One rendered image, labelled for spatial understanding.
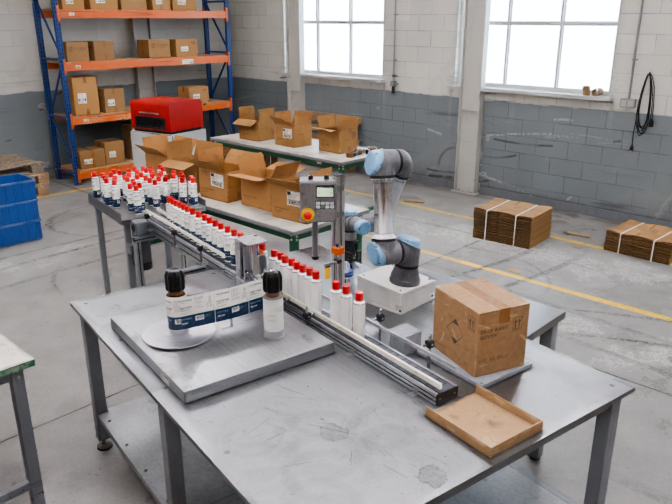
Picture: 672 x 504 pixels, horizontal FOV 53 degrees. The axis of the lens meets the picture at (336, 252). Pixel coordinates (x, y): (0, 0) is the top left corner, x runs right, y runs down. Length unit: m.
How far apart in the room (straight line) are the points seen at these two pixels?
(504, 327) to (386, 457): 0.74
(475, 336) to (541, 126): 5.98
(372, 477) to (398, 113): 7.75
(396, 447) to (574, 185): 6.33
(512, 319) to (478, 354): 0.19
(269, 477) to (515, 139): 6.90
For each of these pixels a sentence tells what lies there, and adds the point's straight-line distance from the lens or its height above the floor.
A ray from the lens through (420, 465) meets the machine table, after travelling 2.22.
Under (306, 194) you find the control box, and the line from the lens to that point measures 2.98.
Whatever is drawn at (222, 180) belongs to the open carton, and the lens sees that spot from 5.35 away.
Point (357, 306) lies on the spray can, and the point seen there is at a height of 1.03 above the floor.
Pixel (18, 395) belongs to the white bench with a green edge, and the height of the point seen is 0.64.
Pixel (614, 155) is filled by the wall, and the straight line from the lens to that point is 8.08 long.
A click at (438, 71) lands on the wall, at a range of 9.11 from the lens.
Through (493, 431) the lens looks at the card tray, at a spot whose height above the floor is 0.83.
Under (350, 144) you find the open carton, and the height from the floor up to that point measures 0.87.
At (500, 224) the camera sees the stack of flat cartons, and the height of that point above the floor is 0.19.
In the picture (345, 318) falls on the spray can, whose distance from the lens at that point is 2.88.
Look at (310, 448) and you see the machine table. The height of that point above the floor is 0.83.
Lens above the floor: 2.15
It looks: 19 degrees down
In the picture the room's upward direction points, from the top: straight up
